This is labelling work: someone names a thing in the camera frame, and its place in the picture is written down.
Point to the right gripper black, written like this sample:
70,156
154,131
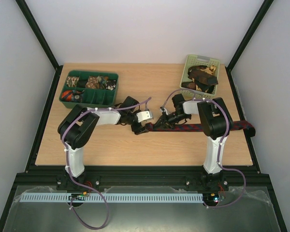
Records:
165,118

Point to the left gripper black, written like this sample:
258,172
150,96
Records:
139,129

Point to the red navy striped tie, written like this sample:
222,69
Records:
213,130

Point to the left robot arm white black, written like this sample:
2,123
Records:
77,127

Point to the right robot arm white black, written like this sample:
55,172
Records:
208,116

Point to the pile of brown ties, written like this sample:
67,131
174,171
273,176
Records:
201,78

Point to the rolled tie teal brown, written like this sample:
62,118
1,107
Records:
102,80

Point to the green compartment tray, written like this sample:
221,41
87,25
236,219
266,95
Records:
100,98

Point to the rolled tie orange brown pattern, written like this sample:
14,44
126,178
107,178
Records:
93,82

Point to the rolled tie grey patterned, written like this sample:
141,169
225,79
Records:
77,96

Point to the rolled tie red orange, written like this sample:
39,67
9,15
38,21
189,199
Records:
67,96

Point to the rolled tie brown white pattern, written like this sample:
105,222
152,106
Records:
72,81

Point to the light green plastic basket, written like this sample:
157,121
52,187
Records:
193,60

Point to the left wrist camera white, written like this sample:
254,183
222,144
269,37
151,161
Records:
144,116

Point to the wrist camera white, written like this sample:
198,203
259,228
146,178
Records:
162,109
144,116

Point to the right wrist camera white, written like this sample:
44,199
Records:
162,109

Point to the light blue cable duct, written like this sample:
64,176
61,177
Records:
112,198

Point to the black aluminium frame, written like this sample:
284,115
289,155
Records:
141,176

